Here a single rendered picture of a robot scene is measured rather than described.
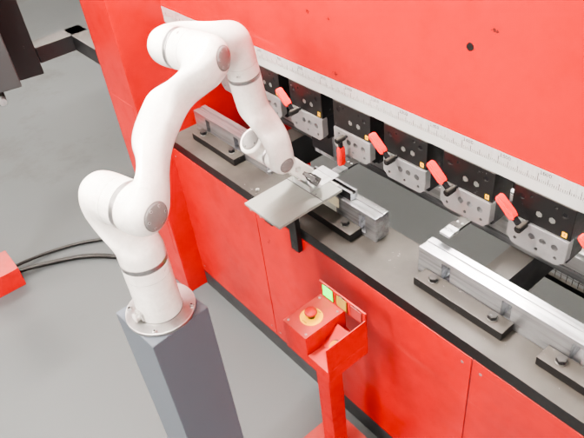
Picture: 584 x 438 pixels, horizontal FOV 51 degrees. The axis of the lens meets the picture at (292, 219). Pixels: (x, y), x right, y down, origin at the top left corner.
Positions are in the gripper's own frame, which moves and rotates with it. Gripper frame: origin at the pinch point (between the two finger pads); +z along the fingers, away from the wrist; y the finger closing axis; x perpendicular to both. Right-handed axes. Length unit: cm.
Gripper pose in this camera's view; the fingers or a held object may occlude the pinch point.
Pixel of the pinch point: (309, 176)
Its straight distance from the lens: 202.1
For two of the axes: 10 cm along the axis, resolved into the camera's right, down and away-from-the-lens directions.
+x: -5.2, 8.5, 0.6
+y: -6.4, -4.4, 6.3
